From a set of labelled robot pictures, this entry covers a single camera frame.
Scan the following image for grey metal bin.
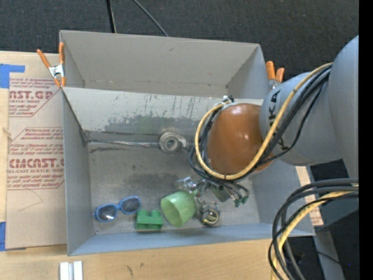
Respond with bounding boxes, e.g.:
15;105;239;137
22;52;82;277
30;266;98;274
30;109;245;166
59;30;317;257

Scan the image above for brown cardboard board red print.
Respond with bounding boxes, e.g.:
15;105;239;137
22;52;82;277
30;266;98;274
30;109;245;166
0;50;68;251

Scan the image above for black and yellow tape measure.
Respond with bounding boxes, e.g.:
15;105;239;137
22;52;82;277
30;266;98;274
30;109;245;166
199;201;221;227

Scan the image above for grey tape roll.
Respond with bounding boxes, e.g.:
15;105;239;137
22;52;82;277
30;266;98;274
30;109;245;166
159;131;188;155

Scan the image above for light green plastic cup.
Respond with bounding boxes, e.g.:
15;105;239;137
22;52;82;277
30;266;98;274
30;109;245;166
160;191;198;228

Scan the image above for blue sunglasses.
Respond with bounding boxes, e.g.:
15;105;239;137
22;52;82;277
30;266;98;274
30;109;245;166
93;195;143;223

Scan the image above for green toy brick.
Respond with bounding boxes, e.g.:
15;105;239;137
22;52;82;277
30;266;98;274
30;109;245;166
134;209;164;231

